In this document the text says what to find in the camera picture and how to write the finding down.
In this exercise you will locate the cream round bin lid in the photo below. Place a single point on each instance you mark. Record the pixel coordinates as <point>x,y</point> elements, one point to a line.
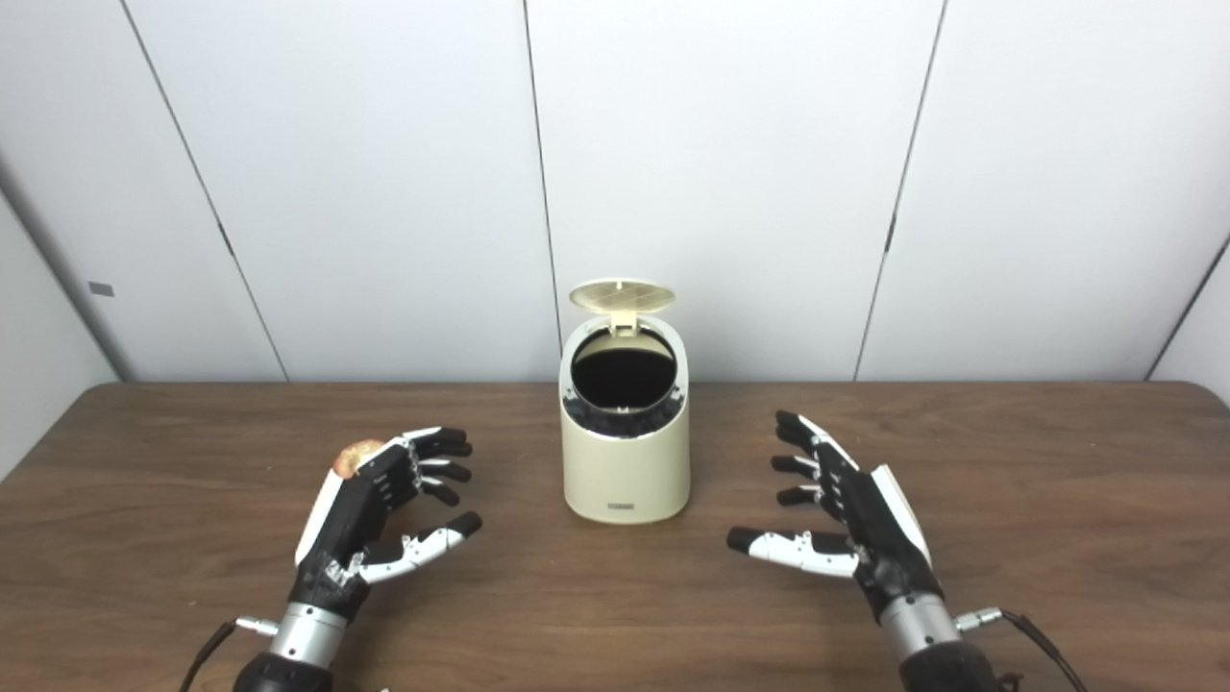
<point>622,295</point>

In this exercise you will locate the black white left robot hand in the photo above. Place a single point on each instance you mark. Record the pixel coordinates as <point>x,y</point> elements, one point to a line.
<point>351,509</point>

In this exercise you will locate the red apple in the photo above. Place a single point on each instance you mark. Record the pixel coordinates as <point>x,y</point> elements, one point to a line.
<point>354,457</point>

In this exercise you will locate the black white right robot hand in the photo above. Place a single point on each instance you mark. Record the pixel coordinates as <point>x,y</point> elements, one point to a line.
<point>884,538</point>

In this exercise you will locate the cream-colored bin body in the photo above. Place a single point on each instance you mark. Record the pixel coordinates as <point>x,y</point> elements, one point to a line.
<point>625,476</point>

